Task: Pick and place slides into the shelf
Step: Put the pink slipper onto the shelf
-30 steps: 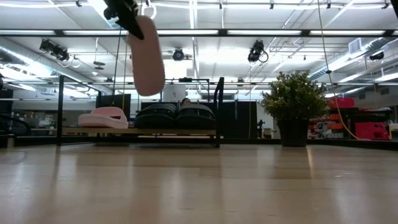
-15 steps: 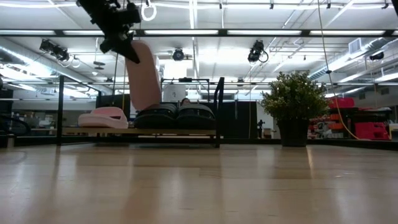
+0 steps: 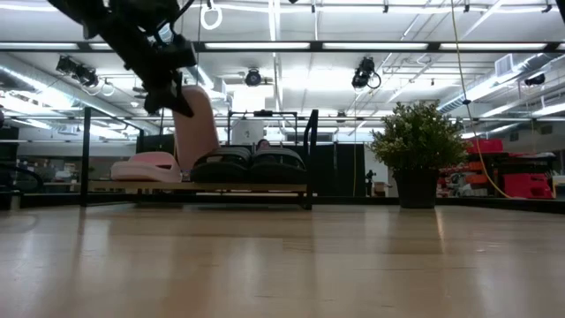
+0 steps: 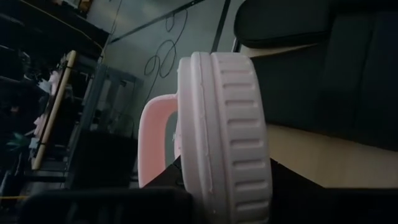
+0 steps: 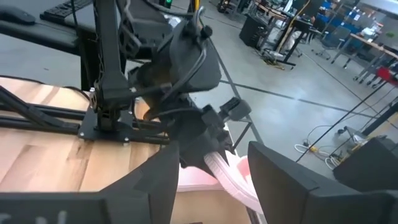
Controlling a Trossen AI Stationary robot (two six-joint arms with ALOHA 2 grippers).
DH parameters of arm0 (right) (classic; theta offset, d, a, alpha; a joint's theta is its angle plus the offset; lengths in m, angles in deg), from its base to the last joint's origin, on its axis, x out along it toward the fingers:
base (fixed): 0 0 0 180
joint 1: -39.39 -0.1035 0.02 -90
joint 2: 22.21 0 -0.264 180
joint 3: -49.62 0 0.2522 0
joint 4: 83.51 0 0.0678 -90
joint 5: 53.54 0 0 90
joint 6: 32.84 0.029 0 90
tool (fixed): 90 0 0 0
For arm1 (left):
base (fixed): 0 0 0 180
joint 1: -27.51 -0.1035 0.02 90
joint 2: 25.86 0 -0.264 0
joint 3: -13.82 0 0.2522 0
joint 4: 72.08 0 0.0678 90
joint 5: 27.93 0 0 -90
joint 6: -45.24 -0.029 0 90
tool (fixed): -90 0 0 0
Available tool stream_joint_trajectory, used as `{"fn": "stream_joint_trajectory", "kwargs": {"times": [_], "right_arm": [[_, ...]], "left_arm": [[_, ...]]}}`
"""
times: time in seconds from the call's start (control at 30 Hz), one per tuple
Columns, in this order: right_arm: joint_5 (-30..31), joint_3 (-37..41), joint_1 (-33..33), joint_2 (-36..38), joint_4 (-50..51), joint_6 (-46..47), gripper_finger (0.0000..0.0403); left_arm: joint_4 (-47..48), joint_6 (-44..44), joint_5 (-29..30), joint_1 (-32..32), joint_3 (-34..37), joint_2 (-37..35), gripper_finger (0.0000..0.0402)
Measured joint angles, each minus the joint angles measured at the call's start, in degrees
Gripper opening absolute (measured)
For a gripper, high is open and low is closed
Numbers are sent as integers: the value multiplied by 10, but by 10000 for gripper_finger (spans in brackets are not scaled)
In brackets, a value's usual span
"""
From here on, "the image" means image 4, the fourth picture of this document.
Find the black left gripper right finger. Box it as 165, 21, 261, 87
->
269, 157, 326, 224

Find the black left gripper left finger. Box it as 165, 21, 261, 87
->
143, 154, 187, 190

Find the pink foam slide sandal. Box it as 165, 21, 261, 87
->
137, 51, 274, 224

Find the black-framed wooden shelf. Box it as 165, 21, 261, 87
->
241, 42, 398, 190

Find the grey metal cart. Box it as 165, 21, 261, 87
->
65, 63, 144, 189

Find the wooden-edged desk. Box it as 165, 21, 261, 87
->
30, 49, 78, 171

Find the black floor cable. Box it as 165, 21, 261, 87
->
144, 8, 189, 105

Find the black aluminium frame bar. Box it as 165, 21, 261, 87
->
210, 0, 233, 54

